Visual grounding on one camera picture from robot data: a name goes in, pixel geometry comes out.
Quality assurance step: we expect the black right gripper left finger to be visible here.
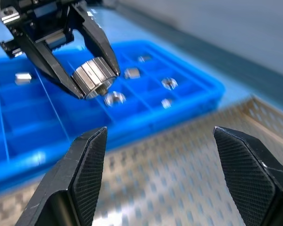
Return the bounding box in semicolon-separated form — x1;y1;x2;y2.
15;126;108;226

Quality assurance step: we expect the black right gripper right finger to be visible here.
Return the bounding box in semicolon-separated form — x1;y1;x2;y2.
213;126;283;226

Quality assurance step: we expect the blue compartment tray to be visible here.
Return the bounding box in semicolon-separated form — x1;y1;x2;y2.
0;40;226;196

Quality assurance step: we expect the metal ring part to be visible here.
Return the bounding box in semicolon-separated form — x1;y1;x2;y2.
161;77;179;91

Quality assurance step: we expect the small metal block part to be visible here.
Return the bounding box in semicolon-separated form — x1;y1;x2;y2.
14;72;33;86

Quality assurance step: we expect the large metal roller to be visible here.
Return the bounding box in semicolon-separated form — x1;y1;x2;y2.
71;56;117;100

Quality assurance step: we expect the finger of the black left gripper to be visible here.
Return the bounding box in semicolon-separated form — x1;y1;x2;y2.
70;4;121;77
15;32;85;99

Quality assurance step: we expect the perforated steel tray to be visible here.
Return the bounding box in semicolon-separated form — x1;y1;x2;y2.
0;95;283;226

